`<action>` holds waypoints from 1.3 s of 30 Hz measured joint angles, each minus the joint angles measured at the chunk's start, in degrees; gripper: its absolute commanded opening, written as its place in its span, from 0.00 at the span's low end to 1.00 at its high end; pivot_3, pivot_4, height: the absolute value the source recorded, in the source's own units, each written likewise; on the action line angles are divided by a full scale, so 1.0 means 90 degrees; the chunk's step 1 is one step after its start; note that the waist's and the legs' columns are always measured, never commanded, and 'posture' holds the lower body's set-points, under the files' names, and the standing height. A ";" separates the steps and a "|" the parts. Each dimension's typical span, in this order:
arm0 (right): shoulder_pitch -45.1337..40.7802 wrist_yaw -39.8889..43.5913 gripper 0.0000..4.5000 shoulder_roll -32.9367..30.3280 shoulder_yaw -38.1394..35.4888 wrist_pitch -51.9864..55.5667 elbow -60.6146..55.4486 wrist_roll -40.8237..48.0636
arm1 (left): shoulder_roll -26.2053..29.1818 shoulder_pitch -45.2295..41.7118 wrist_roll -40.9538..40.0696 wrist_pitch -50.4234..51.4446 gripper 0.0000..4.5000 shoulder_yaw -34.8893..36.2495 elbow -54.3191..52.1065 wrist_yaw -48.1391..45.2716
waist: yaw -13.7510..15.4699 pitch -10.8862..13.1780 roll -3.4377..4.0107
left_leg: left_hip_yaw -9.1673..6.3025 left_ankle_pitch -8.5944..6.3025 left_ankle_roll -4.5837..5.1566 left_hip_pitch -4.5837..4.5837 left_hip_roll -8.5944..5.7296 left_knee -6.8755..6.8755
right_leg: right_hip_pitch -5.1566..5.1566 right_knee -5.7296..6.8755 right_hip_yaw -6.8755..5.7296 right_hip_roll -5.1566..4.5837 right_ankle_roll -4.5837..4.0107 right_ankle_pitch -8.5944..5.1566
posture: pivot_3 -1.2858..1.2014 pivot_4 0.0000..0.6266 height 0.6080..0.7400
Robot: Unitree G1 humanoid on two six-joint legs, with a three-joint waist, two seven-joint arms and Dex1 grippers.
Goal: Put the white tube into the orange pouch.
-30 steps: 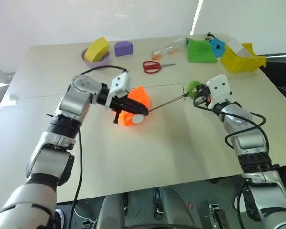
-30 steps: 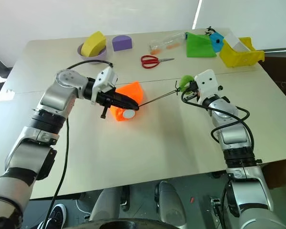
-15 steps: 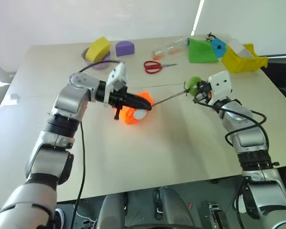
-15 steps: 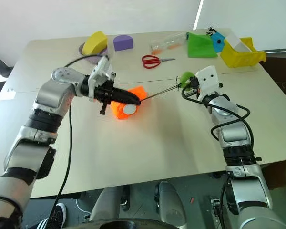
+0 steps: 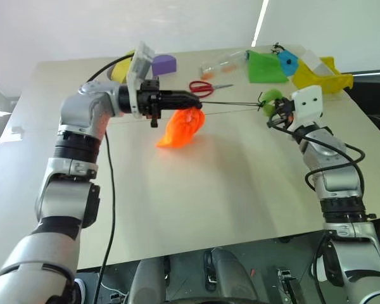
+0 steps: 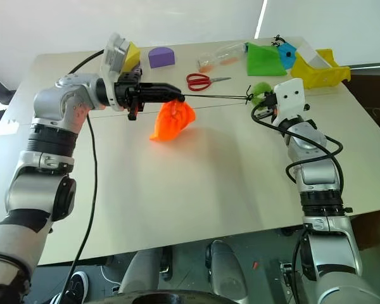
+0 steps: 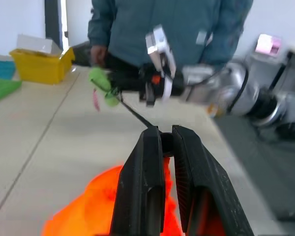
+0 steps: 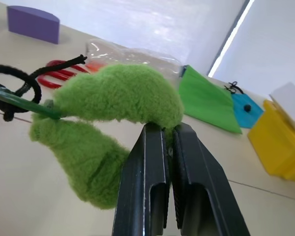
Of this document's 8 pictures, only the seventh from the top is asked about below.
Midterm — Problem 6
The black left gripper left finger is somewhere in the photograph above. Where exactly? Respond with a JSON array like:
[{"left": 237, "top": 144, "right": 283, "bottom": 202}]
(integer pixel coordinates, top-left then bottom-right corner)
[{"left": 110, "top": 126, "right": 166, "bottom": 236}]

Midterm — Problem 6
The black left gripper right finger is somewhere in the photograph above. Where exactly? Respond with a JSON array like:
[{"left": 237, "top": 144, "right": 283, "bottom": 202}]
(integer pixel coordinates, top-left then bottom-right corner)
[{"left": 172, "top": 124, "right": 254, "bottom": 236}]

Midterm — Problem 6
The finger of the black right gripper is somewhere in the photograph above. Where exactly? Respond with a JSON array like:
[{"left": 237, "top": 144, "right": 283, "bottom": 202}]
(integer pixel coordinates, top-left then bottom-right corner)
[
  {"left": 110, "top": 82, "right": 141, "bottom": 96},
  {"left": 108, "top": 69, "right": 141, "bottom": 83}
]

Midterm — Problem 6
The green ring toy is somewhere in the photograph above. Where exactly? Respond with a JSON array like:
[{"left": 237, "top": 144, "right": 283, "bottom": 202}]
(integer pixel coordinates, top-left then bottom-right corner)
[{"left": 88, "top": 66, "right": 120, "bottom": 108}]

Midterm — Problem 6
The orange drawstring bag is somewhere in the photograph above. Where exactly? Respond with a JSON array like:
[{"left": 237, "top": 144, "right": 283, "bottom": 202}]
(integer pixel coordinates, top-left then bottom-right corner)
[{"left": 40, "top": 157, "right": 227, "bottom": 236}]

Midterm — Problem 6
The person's bare hand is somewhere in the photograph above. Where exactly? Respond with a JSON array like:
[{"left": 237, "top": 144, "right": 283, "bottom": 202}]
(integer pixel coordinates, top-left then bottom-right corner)
[{"left": 90, "top": 44, "right": 108, "bottom": 67}]

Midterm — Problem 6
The person in teal jacket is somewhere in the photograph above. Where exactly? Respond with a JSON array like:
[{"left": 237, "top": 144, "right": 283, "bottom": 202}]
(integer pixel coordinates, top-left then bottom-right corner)
[{"left": 88, "top": 0, "right": 254, "bottom": 74}]

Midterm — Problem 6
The yellow storage bin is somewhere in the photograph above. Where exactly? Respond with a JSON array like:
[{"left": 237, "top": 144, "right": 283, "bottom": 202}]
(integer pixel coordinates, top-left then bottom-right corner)
[{"left": 9, "top": 47, "right": 76, "bottom": 86}]

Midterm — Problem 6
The white box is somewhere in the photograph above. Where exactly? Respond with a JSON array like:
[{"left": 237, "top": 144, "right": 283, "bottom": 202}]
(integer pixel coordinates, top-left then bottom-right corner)
[{"left": 16, "top": 34, "right": 62, "bottom": 56}]

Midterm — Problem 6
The pink and white device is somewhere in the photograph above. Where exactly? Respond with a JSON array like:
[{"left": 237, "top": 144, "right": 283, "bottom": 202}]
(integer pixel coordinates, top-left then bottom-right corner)
[{"left": 255, "top": 33, "right": 283, "bottom": 56}]

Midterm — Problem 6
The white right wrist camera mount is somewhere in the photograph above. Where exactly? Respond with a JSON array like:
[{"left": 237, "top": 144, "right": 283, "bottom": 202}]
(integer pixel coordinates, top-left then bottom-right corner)
[{"left": 145, "top": 24, "right": 177, "bottom": 103}]

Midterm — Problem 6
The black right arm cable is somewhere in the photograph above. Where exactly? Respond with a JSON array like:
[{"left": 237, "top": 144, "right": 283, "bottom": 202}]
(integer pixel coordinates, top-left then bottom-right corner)
[{"left": 230, "top": 66, "right": 250, "bottom": 111}]

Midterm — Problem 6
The dark door frame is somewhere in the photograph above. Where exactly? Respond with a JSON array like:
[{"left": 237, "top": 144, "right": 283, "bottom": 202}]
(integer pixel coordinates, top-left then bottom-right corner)
[{"left": 44, "top": 0, "right": 70, "bottom": 51}]

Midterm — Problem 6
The green cloth bag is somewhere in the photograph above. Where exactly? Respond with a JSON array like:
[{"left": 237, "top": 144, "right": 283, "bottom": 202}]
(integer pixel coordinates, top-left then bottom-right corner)
[{"left": 0, "top": 78, "right": 23, "bottom": 104}]

